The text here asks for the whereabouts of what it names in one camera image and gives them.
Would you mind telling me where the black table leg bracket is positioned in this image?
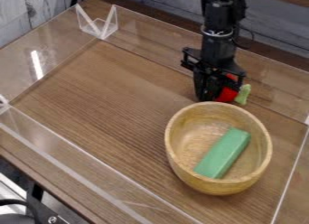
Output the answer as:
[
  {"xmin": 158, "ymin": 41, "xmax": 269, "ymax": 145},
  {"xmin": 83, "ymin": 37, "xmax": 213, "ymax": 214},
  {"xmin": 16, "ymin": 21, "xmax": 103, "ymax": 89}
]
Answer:
[{"xmin": 27, "ymin": 183, "xmax": 70, "ymax": 224}]

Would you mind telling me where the clear acrylic corner bracket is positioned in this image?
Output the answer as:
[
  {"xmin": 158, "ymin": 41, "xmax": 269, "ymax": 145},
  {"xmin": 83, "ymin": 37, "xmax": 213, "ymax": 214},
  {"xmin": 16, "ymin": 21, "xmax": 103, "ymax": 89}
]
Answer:
[{"xmin": 75, "ymin": 5, "xmax": 118, "ymax": 40}]

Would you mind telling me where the wooden bowl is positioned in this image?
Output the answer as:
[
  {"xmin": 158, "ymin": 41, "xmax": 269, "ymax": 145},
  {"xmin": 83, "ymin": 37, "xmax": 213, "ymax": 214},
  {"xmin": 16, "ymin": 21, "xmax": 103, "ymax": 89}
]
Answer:
[{"xmin": 165, "ymin": 102, "xmax": 273, "ymax": 195}]

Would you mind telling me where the green rectangular block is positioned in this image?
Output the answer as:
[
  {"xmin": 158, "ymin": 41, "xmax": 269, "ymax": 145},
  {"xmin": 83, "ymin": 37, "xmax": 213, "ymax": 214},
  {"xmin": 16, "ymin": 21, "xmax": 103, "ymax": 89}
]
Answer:
[{"xmin": 193, "ymin": 128, "xmax": 252, "ymax": 179}]

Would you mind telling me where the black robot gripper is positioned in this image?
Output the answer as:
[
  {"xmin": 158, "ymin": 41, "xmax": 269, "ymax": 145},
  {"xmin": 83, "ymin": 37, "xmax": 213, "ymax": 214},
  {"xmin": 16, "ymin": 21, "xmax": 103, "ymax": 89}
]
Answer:
[{"xmin": 181, "ymin": 26, "xmax": 246, "ymax": 101}]

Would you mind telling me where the black cable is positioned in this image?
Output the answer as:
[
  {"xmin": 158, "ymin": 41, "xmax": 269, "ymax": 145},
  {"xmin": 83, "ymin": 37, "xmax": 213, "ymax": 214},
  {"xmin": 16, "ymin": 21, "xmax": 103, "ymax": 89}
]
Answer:
[{"xmin": 0, "ymin": 199, "xmax": 42, "ymax": 224}]

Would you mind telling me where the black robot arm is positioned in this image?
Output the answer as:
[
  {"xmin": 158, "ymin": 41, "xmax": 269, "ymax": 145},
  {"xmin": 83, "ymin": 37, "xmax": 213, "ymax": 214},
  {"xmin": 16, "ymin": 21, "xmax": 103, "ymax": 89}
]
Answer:
[{"xmin": 181, "ymin": 0, "xmax": 246, "ymax": 102}]

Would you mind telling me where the red plush strawberry toy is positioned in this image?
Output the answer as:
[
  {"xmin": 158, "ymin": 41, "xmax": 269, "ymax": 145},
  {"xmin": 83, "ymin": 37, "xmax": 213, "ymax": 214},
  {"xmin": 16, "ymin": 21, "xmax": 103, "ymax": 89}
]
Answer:
[{"xmin": 215, "ymin": 73, "xmax": 252, "ymax": 105}]

